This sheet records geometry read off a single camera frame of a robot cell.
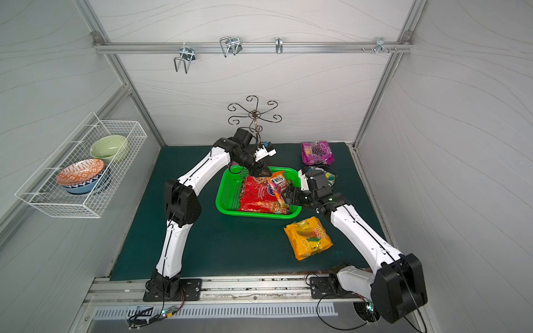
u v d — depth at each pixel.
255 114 0.90
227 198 0.97
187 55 0.78
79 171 0.63
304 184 0.73
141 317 0.69
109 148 0.73
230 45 0.77
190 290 0.74
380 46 0.77
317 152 1.11
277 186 0.86
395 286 0.39
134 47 0.80
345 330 0.66
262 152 0.80
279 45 0.79
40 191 0.56
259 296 0.73
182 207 0.58
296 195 0.72
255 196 0.88
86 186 0.57
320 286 0.73
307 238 0.80
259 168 0.79
